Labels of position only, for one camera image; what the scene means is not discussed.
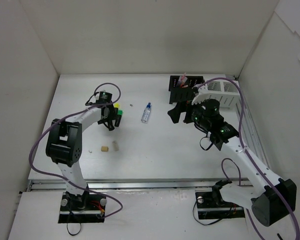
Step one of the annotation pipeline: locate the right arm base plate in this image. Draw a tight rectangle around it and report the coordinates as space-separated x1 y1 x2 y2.
193 187 246 226

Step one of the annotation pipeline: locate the green cap highlighter marker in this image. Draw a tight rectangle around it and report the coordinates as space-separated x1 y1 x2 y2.
114 109 123 128

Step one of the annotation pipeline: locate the yellow cap highlighter marker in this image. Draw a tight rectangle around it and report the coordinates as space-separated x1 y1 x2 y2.
114 103 120 109

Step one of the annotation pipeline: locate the white slotted pen holder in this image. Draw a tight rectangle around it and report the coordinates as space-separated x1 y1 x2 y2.
204 79 240 109

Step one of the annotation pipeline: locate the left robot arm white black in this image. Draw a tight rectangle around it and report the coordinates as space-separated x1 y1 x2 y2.
45 90 118 210

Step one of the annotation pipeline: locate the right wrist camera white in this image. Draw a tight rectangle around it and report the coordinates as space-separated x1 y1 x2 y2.
191 86 215 105

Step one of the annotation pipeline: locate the small blue cap spray bottle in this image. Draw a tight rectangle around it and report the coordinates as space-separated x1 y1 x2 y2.
141 102 152 124

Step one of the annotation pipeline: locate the aluminium rail front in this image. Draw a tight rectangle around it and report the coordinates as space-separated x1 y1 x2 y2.
27 177 253 192

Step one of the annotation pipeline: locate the pink translucent pen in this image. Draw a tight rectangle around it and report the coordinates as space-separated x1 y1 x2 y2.
176 72 187 88

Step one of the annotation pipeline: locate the white eraser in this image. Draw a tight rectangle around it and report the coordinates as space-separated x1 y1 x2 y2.
112 141 120 152

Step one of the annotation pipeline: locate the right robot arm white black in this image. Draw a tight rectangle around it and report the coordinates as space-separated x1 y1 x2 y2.
167 99 297 227

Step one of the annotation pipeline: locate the tan cork block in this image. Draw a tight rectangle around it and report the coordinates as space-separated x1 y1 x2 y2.
100 146 109 152

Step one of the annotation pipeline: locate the black slotted pen holder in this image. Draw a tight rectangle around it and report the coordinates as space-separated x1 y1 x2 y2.
168 75 205 104

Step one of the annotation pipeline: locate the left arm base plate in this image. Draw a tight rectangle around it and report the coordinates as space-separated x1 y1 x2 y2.
58 192 107 224

